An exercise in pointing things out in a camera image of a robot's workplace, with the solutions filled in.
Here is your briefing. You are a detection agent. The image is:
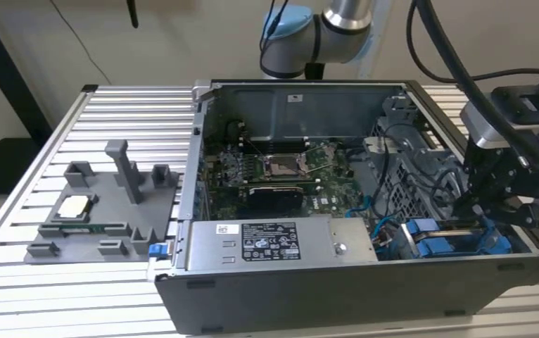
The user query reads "thin wire locking lever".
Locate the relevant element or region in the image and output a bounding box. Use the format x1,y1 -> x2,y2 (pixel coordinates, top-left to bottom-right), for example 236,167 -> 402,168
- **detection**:
245,138 -> 266,158

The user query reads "green motherboard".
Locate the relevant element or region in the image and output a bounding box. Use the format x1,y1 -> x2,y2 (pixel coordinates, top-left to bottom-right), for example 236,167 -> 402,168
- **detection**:
202,140 -> 369,221

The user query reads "black floor box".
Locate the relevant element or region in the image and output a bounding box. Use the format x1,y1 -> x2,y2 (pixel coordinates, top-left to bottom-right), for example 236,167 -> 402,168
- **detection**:
0,137 -> 40,194

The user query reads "light blue wire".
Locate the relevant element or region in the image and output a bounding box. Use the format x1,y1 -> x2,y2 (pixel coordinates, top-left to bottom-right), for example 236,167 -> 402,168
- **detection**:
346,206 -> 400,244

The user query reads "thin black wall cable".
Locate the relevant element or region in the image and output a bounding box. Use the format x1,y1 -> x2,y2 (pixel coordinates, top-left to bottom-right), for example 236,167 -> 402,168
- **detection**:
49,0 -> 113,86

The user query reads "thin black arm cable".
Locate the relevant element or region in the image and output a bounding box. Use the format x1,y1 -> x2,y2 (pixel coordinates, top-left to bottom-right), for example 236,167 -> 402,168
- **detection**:
406,0 -> 539,85

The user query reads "long black case wire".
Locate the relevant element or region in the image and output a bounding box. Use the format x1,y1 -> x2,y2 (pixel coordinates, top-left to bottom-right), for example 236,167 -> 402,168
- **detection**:
372,123 -> 420,223

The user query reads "black disk wire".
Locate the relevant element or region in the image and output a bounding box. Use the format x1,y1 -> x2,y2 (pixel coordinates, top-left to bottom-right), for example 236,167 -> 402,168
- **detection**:
437,165 -> 468,208
419,168 -> 457,213

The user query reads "dark slanted post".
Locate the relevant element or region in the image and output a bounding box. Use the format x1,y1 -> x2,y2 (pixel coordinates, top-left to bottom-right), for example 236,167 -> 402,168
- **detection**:
0,0 -> 54,145

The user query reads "silver CPU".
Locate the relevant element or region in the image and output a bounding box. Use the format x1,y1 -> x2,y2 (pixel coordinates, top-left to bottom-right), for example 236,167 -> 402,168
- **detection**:
57,196 -> 93,218

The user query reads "silver power supply unit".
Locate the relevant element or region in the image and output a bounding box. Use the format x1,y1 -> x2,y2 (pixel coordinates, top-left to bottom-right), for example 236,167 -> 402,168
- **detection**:
185,216 -> 377,272

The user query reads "black graphics card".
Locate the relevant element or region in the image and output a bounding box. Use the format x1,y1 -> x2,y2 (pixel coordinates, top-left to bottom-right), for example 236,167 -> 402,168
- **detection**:
238,184 -> 305,219

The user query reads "black antenna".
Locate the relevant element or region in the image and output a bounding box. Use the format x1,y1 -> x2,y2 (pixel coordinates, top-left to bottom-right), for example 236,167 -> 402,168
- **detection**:
125,0 -> 140,28

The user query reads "black RAM slot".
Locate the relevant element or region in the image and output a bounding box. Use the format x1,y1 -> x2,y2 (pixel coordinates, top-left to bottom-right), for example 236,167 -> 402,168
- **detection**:
238,137 -> 309,149
245,177 -> 321,185

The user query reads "CPU socket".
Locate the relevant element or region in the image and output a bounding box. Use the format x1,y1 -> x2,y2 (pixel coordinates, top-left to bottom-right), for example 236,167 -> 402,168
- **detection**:
261,153 -> 308,179

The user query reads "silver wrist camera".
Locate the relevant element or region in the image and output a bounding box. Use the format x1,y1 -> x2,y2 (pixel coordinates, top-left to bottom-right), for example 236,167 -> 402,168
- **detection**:
460,103 -> 509,151

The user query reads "metal socket cover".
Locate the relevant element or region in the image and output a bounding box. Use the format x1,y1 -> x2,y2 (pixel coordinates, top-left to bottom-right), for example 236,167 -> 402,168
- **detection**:
300,144 -> 340,174

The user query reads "black open PC case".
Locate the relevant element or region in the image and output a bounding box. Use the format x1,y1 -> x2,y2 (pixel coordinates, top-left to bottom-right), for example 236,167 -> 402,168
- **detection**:
153,77 -> 539,335

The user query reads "silver metal bracket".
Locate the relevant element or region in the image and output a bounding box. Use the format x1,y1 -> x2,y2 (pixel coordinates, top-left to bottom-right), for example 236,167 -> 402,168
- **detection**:
362,136 -> 400,155

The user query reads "gray perforated disk bay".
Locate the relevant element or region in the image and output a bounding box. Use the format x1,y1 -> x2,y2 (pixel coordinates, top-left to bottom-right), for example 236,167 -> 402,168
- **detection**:
366,115 -> 533,261

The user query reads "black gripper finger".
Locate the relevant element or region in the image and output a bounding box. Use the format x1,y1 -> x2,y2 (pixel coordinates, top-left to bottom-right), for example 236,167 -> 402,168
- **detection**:
471,184 -> 519,226
452,182 -> 487,221

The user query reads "gray parts rack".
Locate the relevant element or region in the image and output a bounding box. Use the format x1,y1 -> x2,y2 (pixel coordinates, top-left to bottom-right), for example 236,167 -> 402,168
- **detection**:
24,139 -> 181,264

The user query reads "black wrist mount block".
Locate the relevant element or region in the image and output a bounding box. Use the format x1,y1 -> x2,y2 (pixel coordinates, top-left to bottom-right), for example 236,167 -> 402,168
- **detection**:
489,85 -> 539,125

